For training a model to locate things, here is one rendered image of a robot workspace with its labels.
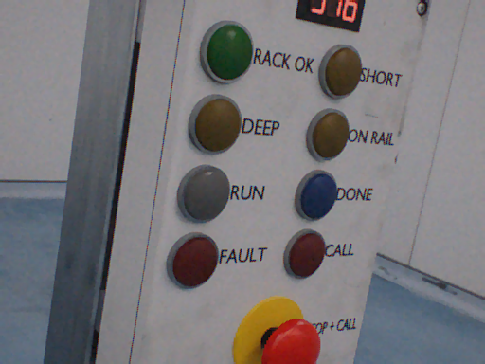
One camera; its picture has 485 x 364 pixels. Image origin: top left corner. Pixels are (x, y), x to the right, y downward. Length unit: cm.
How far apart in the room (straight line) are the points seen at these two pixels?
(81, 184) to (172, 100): 11
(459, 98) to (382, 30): 323
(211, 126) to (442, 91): 338
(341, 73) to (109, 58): 13
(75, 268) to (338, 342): 18
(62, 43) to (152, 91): 386
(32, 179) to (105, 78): 388
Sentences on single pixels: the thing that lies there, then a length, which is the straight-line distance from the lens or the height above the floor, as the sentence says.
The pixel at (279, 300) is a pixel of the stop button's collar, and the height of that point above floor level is 91.
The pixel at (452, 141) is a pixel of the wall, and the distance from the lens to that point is 364.
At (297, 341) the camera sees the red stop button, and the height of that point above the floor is 90.
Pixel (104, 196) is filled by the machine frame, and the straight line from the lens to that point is 40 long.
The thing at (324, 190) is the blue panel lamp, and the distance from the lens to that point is 40.
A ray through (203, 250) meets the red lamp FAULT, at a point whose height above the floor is 95.
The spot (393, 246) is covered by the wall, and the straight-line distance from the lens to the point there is 385.
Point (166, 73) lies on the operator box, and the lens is 35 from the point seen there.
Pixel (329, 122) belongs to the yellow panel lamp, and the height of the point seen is 102.
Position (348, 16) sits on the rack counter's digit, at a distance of 40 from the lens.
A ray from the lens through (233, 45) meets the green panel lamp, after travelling 34.
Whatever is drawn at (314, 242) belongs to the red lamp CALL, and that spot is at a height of 95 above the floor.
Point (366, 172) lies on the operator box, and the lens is 43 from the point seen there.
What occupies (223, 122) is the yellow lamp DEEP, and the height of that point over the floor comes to 102.
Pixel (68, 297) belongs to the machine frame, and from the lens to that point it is 45.
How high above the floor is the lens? 105
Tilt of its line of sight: 11 degrees down
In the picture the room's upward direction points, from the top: 10 degrees clockwise
